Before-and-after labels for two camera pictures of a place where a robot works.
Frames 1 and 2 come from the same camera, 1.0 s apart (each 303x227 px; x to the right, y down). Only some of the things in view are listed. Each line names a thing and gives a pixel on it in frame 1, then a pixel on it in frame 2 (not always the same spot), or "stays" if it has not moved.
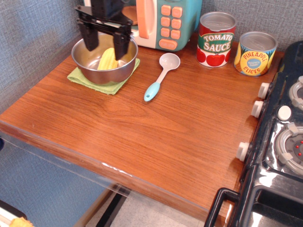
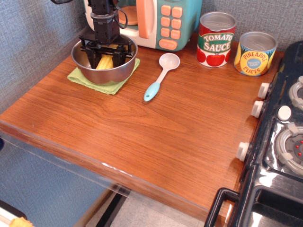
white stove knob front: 242,151 stays
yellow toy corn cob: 108,60 stays
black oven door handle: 221,195 stays
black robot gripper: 105,14 → 105,35
